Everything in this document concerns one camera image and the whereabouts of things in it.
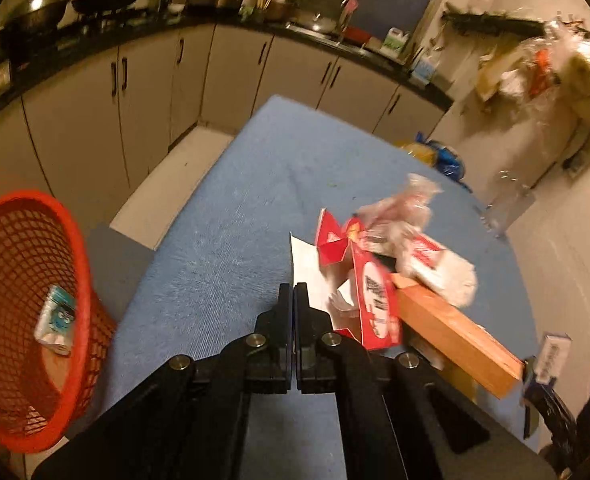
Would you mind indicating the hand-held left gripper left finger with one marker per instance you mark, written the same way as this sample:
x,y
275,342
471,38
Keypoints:
x,y
286,310

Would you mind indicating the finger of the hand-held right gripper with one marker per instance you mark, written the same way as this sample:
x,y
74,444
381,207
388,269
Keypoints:
x,y
550,410

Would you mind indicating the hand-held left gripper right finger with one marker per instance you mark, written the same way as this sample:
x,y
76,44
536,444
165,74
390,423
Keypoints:
x,y
301,310

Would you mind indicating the small blue white box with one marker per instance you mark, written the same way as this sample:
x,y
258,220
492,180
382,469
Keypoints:
x,y
552,360

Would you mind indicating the red white carton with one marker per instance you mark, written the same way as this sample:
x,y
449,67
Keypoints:
x,y
375,305

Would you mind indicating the long orange box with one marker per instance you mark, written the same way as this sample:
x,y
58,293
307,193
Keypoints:
x,y
455,337

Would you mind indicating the white wet wipe packet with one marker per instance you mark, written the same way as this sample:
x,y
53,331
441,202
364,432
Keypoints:
x,y
435,262

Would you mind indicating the clear plastic bag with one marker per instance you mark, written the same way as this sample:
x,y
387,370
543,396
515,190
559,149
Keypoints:
x,y
405,210

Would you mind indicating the red mesh waste basket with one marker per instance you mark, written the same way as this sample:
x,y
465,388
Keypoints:
x,y
70,280

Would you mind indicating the blue table cloth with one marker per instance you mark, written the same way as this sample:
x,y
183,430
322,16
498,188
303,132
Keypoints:
x,y
235,220

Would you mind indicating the yellow blue bag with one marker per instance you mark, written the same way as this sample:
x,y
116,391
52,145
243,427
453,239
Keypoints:
x,y
435,155

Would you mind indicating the white blue tissue pack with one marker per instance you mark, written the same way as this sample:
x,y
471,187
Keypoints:
x,y
55,320

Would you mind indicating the blue white carton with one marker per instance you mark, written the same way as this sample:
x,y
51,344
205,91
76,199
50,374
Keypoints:
x,y
424,67

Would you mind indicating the white kitchen base cabinets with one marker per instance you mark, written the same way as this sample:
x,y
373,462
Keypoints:
x,y
90,110

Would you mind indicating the small red bowl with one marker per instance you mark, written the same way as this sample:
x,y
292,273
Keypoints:
x,y
356,35

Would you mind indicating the white jug green label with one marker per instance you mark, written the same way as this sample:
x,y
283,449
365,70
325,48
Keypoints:
x,y
394,42

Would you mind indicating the steel pot lid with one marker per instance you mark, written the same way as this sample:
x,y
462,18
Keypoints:
x,y
319,24

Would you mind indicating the brown pot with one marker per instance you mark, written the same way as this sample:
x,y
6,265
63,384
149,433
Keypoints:
x,y
280,10

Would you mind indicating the black kitchen countertop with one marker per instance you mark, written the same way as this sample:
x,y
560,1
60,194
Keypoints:
x,y
200,22

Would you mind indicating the hanging plastic bags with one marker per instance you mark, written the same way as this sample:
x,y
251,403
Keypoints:
x,y
550,70

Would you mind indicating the steel wok with lid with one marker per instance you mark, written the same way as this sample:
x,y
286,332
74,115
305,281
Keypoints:
x,y
37,10

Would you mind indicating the dark wall rack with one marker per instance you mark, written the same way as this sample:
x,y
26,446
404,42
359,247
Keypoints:
x,y
490,22

